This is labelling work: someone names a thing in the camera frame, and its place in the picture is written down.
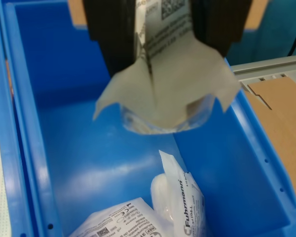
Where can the white printed gauze packet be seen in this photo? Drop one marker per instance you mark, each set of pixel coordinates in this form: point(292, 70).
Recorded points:
point(175, 86)

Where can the Fuhrmann bandage packet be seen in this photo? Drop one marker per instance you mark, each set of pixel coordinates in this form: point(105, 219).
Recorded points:
point(187, 209)

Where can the brown cardboard sheet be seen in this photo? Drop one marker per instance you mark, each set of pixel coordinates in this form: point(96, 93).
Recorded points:
point(286, 123)

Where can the blue bin with gauze packets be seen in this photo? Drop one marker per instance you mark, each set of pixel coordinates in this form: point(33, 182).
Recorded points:
point(64, 98)

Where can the gauze swabs packet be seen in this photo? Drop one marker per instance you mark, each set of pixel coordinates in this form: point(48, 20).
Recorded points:
point(118, 219)

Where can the chipboard wood plank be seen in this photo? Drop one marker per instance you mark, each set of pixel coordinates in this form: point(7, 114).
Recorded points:
point(77, 12)

